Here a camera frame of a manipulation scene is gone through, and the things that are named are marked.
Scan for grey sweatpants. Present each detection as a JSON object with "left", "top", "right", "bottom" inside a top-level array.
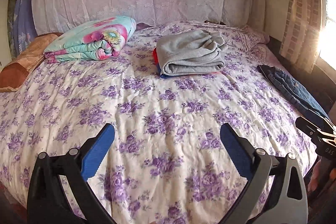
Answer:
[{"left": 156, "top": 30, "right": 227, "bottom": 77}]

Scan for blue denim jeans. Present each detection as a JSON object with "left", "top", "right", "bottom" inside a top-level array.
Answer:
[{"left": 257, "top": 65, "right": 329, "bottom": 125}]

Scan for window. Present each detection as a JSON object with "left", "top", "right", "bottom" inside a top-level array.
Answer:
[{"left": 319, "top": 0, "right": 335, "bottom": 69}]

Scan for beige patterned curtain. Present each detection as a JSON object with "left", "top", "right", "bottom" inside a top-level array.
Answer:
[{"left": 280, "top": 0, "right": 326, "bottom": 73}]

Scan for brown orange pillow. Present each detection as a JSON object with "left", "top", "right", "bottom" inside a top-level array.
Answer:
[{"left": 0, "top": 32, "right": 62, "bottom": 93}]

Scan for purple floral bedsheet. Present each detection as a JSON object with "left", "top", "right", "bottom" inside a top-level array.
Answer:
[{"left": 1, "top": 22, "right": 317, "bottom": 223}]

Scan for floral turquoise folded quilt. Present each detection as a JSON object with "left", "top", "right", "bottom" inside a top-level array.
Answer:
[{"left": 44, "top": 16, "right": 136, "bottom": 63}]

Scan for blue hanging cloth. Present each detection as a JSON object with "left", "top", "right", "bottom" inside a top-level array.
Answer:
[{"left": 13, "top": 0, "right": 38, "bottom": 56}]

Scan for red white blue shorts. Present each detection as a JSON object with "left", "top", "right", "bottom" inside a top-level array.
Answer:
[{"left": 152, "top": 48, "right": 171, "bottom": 79}]

